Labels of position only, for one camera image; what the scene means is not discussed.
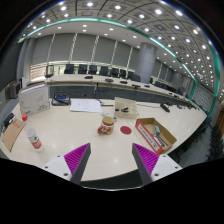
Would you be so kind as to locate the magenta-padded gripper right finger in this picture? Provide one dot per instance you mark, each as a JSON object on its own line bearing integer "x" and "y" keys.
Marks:
{"x": 146, "y": 160}

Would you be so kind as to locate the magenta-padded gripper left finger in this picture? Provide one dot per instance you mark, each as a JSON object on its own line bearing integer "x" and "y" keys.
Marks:
{"x": 77, "y": 159}

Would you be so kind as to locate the open red cardboard box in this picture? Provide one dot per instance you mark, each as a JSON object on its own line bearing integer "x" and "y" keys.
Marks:
{"x": 154, "y": 134}

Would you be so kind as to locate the flat round red coaster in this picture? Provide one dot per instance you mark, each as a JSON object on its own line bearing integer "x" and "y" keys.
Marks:
{"x": 125, "y": 130}

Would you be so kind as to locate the red and cream patterned mug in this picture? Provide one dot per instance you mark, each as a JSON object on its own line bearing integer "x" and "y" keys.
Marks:
{"x": 106, "y": 126}

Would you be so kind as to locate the clear bottle with red cap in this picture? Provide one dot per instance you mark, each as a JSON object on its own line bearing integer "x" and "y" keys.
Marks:
{"x": 33, "y": 137}

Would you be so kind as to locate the white paper sheets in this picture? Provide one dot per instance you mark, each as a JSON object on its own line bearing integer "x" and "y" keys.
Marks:
{"x": 85, "y": 105}

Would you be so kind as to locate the black remote control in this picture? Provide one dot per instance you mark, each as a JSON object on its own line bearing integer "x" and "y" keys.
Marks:
{"x": 164, "y": 107}

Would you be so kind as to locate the clear plastic box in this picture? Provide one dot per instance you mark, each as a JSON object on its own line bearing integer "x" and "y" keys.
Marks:
{"x": 125, "y": 107}

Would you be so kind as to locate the black tray with blue item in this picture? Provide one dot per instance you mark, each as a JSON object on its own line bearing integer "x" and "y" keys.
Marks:
{"x": 61, "y": 99}

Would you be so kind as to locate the brown paper envelope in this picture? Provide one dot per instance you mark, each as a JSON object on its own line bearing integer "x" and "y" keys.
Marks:
{"x": 12, "y": 132}

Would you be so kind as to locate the white cardboard box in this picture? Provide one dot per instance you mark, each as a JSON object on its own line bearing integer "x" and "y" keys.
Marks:
{"x": 34, "y": 99}

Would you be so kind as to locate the long conference desk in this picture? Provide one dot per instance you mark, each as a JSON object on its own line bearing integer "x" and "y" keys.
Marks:
{"x": 116, "y": 86}

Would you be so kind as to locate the row of black office chairs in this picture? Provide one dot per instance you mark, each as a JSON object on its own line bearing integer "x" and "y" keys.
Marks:
{"x": 100, "y": 71}

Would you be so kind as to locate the group of ceiling lights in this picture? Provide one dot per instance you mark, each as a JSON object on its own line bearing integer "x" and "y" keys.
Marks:
{"x": 133, "y": 23}

